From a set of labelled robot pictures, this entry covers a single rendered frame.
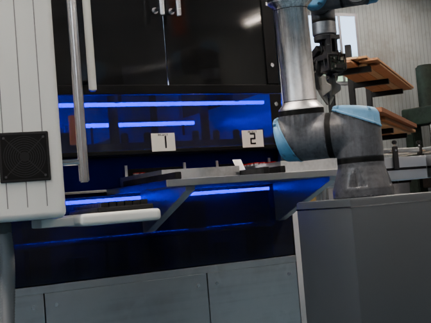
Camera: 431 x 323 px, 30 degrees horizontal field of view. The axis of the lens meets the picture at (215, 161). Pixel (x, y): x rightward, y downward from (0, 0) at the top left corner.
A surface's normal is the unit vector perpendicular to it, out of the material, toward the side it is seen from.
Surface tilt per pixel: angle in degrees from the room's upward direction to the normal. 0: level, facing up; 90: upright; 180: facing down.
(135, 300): 90
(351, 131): 90
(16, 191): 90
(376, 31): 90
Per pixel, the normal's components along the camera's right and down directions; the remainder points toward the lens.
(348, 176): -0.62, -0.29
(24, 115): 0.34, -0.08
